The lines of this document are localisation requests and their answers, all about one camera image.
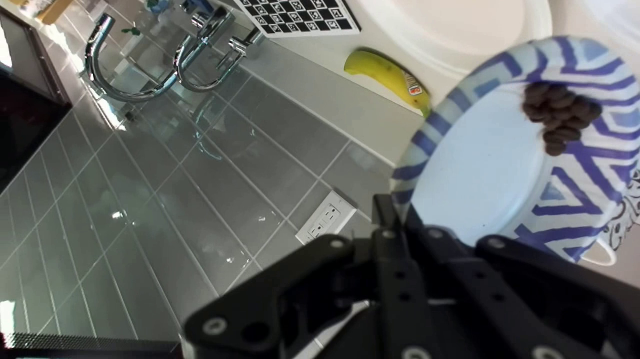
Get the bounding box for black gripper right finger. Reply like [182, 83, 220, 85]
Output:
[407, 209, 640, 359]

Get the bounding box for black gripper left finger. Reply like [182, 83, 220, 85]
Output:
[372, 193, 439, 359]

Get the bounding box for blue patterned paper bowl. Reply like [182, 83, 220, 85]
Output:
[393, 35, 640, 264]

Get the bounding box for large white paper plate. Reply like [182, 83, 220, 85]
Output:
[356, 0, 554, 73]

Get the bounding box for coffee beans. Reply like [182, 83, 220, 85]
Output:
[522, 81, 602, 155]

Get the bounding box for yellow banana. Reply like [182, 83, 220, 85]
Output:
[342, 47, 432, 115]

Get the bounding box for checkerboard calibration board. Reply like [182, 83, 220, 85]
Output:
[235, 0, 360, 37]

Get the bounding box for chrome sink faucet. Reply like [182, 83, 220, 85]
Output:
[84, 5, 265, 101]

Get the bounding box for white wall outlet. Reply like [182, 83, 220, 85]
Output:
[296, 191, 356, 243]

